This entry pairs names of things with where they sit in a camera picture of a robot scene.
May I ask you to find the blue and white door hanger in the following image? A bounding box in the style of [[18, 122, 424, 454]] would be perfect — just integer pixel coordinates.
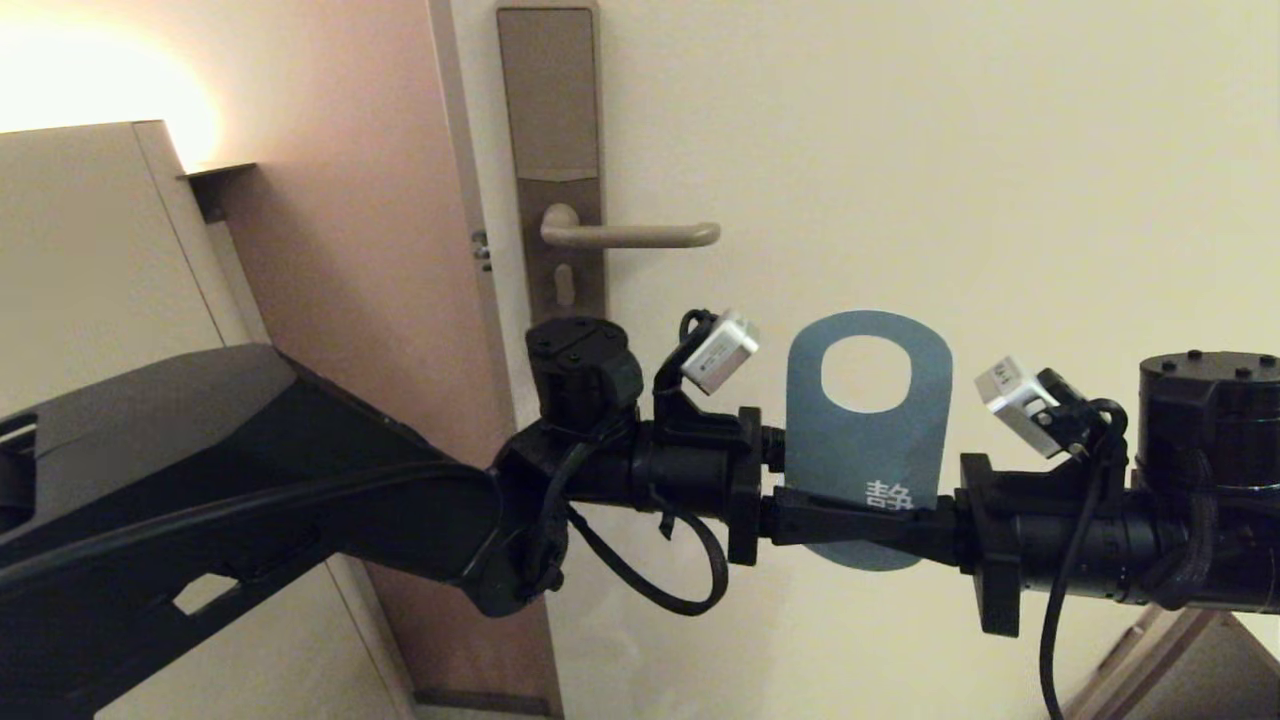
[[783, 310, 954, 573]]

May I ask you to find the white door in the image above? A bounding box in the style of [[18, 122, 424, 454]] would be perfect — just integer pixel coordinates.
[[452, 0, 1280, 720]]

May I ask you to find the bronze door lock plate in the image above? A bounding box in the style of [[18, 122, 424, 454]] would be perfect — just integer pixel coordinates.
[[497, 5, 608, 326]]

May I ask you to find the dark grey baseboard strip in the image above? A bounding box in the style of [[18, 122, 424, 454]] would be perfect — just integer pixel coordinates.
[[415, 690, 551, 717]]

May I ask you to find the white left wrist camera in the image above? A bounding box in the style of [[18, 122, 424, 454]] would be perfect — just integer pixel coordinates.
[[680, 310, 761, 396]]

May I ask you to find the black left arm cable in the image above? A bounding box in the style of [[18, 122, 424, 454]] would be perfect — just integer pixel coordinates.
[[565, 505, 731, 617]]

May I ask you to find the bronze door handle lever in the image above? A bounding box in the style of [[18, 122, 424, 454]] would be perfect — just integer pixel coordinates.
[[540, 203, 722, 249]]

